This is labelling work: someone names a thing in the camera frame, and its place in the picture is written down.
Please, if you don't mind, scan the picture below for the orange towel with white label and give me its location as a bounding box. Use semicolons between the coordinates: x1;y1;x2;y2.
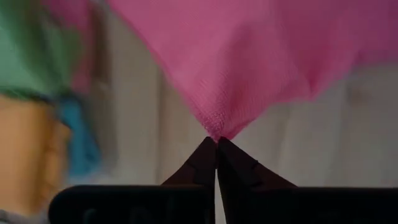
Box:
0;95;73;216

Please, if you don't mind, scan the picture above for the green microfiber towel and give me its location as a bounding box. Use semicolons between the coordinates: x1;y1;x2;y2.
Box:
0;0;83;99

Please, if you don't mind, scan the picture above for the blue microfiber towel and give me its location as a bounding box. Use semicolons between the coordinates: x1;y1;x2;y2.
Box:
57;96;103;177

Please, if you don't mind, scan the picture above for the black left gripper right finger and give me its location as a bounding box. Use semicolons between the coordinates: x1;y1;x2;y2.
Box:
217;136;299;189

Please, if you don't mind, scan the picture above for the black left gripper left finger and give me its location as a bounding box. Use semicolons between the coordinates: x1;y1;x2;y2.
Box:
160;136;218;188

